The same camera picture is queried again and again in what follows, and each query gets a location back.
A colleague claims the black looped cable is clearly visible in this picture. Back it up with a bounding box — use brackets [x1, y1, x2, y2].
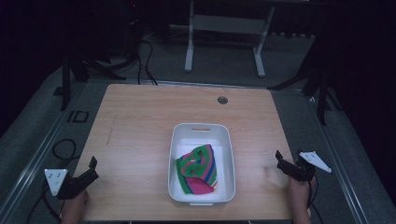
[51, 137, 81, 162]

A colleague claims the person's right hand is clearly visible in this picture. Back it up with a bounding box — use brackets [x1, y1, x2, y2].
[287, 175, 313, 224]

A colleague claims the white metal table frame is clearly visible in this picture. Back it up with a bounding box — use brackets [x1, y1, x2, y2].
[169, 0, 276, 78]

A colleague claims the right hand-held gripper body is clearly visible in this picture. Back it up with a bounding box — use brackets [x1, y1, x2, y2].
[287, 150, 332, 183]

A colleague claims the black metal stand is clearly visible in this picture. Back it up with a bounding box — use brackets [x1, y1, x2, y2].
[53, 46, 139, 112]
[266, 34, 345, 127]

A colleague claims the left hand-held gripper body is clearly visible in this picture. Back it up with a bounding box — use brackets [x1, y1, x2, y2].
[44, 168, 94, 201]

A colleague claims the green pink striped cloth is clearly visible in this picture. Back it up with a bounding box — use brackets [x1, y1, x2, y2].
[175, 143, 219, 196]

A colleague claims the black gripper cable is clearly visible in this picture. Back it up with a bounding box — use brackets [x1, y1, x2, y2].
[305, 175, 325, 224]
[25, 178, 64, 224]

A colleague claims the person's left hand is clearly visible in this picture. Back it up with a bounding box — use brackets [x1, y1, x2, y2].
[60, 189, 90, 224]

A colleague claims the white plastic basin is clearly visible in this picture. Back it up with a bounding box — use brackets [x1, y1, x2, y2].
[167, 122, 237, 207]

